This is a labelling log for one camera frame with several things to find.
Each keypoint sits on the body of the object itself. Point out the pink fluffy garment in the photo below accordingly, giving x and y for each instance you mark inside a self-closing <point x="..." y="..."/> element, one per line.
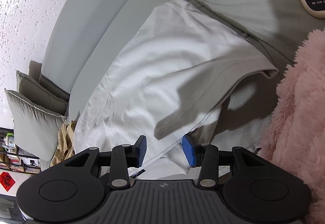
<point x="294" y="140"/>

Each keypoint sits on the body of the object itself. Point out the red diamond paper decoration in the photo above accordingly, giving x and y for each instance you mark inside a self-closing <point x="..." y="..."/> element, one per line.
<point x="6" y="180"/>

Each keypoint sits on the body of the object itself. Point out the grey piped cushion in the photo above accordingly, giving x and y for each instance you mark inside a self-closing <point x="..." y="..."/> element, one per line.
<point x="38" y="109"/>

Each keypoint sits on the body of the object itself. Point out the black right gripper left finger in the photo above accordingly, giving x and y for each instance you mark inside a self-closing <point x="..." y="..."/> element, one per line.
<point x="119" y="160"/>

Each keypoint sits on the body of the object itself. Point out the cluttered bookshelf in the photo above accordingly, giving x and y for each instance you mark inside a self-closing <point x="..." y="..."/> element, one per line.
<point x="14" y="158"/>

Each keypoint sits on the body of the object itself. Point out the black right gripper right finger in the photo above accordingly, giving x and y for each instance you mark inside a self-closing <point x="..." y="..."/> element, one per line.
<point x="208" y="157"/>

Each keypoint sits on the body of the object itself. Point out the grey sofa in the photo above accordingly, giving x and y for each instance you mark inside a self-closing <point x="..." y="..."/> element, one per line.
<point x="89" y="35"/>

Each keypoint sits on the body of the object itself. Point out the beige crumpled garment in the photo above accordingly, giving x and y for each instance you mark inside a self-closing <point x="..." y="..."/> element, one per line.
<point x="65" y="148"/>

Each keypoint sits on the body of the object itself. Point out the white printed t-shirt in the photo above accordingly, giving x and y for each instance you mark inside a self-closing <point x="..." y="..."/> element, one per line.
<point x="169" y="80"/>

